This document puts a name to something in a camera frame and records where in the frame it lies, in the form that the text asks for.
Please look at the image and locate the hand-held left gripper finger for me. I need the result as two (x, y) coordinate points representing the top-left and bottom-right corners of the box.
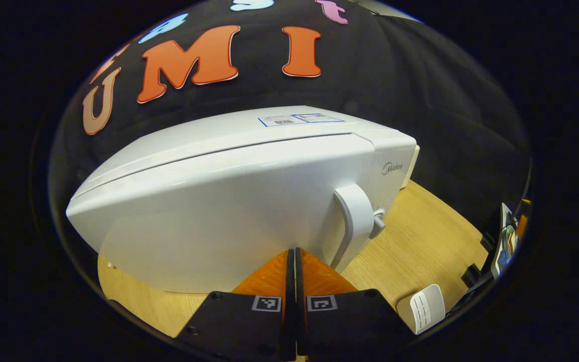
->
(176, 248), (296, 362)
(296, 248), (416, 360)

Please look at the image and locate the white microwave oven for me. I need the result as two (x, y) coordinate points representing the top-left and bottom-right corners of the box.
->
(66, 106), (417, 294)

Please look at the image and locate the white framed device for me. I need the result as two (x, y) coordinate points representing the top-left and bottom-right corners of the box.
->
(491, 201), (521, 280)

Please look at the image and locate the small black block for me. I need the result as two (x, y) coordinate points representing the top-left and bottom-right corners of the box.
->
(462, 264), (482, 288)

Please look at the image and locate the white ribbed device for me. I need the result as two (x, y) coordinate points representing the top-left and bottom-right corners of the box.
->
(397, 284), (446, 335)

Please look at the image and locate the white toaster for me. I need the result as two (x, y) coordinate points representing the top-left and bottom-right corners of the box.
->
(400, 145), (421, 189)

